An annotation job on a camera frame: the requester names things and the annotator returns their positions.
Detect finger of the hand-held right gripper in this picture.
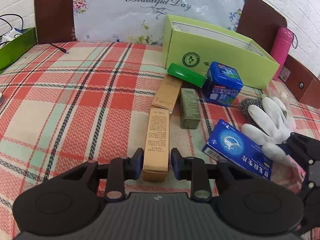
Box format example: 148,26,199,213
282,132,320,166
299,159,320,201

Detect pink thermos bottle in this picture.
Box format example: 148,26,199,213
271,27,299,80

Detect steel wool scrubber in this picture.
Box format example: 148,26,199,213
237,97,264,125

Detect floral printed plastic bag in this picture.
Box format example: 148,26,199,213
72,0,247,47

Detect pink translucent plastic bag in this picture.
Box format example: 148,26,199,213
265,84,309,195

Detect white cotton glove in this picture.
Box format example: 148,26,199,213
241,96,298,163

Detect black usb cable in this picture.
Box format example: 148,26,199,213
49,42,70,54

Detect blue cube box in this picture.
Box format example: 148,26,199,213
202,61,243,107

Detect tangled black cables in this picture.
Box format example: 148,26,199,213
0,14,25,48

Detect plaid bedsheet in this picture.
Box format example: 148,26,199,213
0,41,320,240

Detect olive green carton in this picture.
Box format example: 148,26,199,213
180,88,200,130

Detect small white blue box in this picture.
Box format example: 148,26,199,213
0,27,25,43

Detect long tan carton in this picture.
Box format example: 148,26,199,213
142,107,170,182

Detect small lime green tray box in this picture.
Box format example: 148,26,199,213
0,27,37,72

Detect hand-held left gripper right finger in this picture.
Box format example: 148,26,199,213
171,149,253,202

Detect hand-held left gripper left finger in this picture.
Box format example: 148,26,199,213
60,148,145,203

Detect wide tan carton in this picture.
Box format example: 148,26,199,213
151,75,182,112

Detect brown wooden headboard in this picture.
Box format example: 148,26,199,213
34,0,288,55

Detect large lime green box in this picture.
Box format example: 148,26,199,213
162,14,280,90

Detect blue medicine box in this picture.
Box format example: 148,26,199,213
202,119,273,180

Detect small glossy green box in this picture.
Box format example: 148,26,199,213
167,63,207,88

